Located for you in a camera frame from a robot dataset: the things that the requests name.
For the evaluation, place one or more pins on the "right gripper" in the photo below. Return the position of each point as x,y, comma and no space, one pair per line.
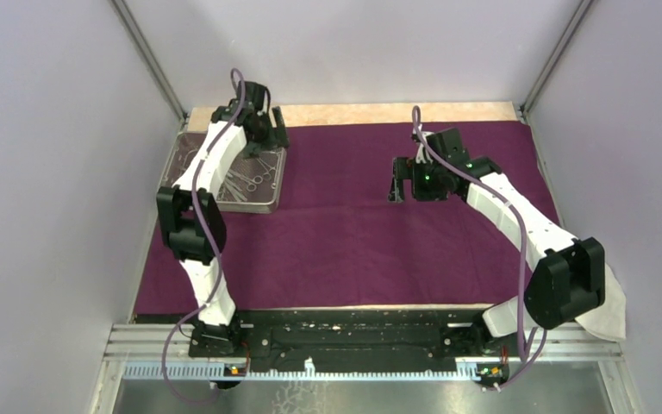
404,168

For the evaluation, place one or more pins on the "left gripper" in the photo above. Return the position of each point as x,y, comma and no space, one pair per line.
282,139

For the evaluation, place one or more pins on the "metal mesh instrument tray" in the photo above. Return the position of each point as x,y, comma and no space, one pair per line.
227,197

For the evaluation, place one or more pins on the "maroon wrap cloth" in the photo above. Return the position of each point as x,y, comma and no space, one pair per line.
336,240

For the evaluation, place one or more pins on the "surgical clamp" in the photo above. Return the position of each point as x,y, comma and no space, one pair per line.
270,170

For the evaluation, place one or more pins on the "surgical forceps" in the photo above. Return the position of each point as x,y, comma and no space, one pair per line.
249,183

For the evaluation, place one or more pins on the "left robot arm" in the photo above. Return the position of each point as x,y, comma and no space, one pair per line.
190,221

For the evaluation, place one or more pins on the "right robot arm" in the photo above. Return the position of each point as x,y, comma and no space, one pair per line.
561,277

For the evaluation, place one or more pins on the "white crumpled cloth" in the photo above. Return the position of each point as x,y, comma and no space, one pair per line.
608,321

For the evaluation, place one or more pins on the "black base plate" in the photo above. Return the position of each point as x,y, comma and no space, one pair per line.
395,341

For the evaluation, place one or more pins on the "grey cable duct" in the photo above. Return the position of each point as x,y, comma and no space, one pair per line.
309,371

